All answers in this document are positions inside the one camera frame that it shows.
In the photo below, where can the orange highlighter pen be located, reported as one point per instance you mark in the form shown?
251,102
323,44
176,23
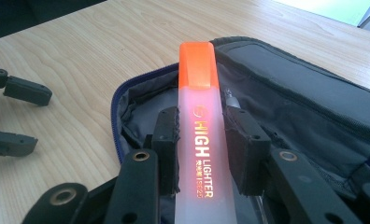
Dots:
198,124

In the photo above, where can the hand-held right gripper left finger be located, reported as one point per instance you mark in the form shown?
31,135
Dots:
166,149

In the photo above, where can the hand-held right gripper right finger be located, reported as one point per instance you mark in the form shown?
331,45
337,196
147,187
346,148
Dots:
247,152

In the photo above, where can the grey fabric pencil case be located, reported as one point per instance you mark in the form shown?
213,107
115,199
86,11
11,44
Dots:
298,102

